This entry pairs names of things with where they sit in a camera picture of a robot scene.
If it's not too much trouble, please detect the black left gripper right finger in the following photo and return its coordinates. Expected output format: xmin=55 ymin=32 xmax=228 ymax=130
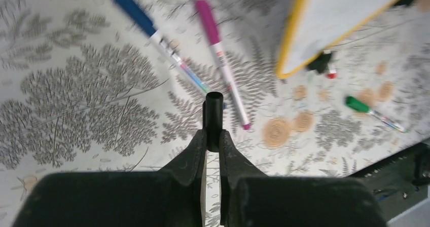
xmin=218 ymin=130 xmax=386 ymax=226

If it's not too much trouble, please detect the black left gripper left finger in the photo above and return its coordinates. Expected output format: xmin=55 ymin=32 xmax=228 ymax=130
xmin=13 ymin=130 xmax=207 ymax=226

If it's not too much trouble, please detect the black marker cap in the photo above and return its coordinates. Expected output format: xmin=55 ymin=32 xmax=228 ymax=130
xmin=203 ymin=92 xmax=224 ymax=153

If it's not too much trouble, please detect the yellow framed whiteboard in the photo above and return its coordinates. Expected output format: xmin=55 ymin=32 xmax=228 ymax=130
xmin=276 ymin=0 xmax=399 ymax=79

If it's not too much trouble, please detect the floral table mat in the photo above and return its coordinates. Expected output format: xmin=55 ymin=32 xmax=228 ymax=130
xmin=1 ymin=0 xmax=429 ymax=226

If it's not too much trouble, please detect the green capped white marker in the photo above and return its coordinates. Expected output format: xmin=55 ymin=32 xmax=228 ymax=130
xmin=345 ymin=96 xmax=409 ymax=133

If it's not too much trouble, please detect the red capped white marker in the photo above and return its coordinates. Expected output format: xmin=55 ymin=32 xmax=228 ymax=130
xmin=326 ymin=64 xmax=337 ymax=79

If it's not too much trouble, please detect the magenta capped white marker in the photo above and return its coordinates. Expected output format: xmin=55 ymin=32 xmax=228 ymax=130
xmin=194 ymin=0 xmax=251 ymax=130

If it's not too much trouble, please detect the blue capped white marker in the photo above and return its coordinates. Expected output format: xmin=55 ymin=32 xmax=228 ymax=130
xmin=113 ymin=0 xmax=210 ymax=95

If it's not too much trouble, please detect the whiteboard wire stand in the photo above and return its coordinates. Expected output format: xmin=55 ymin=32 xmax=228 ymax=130
xmin=306 ymin=50 xmax=333 ymax=74

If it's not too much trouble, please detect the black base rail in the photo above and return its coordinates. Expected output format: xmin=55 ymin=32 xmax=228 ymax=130
xmin=350 ymin=139 xmax=429 ymax=221

